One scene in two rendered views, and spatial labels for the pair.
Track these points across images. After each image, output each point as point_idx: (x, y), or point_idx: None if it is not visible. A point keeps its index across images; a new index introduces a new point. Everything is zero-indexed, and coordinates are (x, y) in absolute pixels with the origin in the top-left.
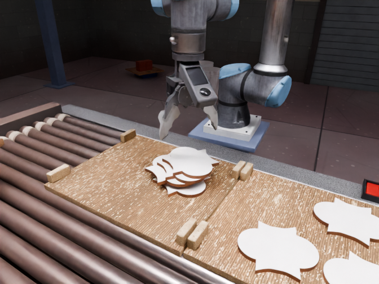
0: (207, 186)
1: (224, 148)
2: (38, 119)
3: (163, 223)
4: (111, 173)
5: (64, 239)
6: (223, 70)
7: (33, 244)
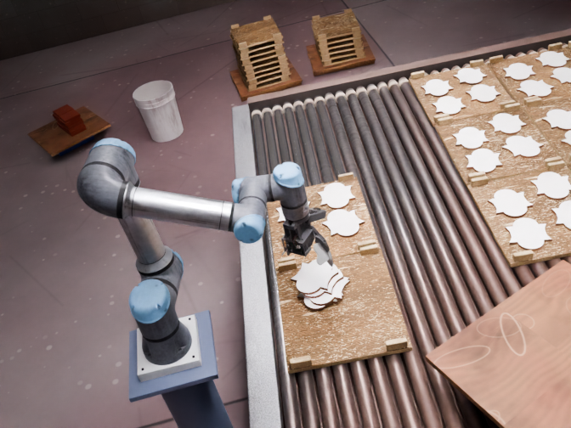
0: None
1: (247, 306)
2: None
3: (372, 265)
4: (359, 324)
5: (426, 297)
6: (164, 301)
7: None
